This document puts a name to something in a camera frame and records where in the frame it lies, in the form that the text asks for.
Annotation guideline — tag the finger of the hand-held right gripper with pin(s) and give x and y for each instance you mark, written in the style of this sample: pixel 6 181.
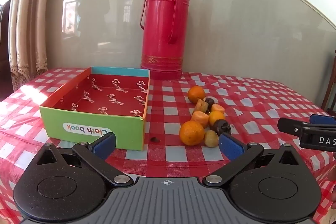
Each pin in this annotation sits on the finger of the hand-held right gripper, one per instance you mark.
pixel 288 125
pixel 324 119

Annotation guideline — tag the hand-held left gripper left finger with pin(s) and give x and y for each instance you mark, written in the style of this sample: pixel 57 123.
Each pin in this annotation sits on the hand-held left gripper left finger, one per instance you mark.
pixel 103 146

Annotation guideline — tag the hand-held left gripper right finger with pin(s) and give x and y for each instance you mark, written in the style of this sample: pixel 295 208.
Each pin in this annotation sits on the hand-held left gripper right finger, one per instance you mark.
pixel 231 147

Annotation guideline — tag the tan round fruit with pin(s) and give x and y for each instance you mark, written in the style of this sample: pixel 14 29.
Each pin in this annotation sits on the tan round fruit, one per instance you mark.
pixel 211 138

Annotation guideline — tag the dark round fruit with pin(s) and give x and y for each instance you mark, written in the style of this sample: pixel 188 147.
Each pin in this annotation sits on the dark round fruit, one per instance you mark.
pixel 210 101
pixel 221 127

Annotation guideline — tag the small orange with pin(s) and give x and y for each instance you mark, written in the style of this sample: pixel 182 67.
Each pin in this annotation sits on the small orange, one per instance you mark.
pixel 217 117

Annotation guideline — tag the orange carrot piece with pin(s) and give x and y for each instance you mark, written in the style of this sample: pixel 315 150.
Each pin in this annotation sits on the orange carrot piece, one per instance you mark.
pixel 218 108
pixel 200 119

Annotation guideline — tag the large orange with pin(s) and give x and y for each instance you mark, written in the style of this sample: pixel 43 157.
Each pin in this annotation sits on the large orange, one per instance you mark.
pixel 191 133

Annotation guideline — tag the tan fruit chunk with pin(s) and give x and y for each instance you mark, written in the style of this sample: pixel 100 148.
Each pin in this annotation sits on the tan fruit chunk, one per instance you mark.
pixel 201 106

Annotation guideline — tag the colourful cardboard box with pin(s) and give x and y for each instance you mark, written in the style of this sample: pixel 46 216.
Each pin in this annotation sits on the colourful cardboard box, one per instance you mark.
pixel 52 119

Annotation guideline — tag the medium orange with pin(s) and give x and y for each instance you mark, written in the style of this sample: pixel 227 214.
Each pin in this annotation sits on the medium orange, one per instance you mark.
pixel 196 94

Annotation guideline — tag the red checkered tablecloth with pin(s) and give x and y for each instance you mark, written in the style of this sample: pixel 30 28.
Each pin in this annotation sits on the red checkered tablecloth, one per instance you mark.
pixel 262 98

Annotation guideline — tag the wooden chair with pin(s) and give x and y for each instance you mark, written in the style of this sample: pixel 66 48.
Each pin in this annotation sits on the wooden chair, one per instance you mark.
pixel 334 69

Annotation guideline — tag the red thermos flask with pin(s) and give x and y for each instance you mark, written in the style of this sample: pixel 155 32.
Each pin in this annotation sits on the red thermos flask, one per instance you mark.
pixel 164 29

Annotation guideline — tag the beige lace curtain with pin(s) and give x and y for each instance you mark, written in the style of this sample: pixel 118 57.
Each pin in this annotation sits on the beige lace curtain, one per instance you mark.
pixel 29 29

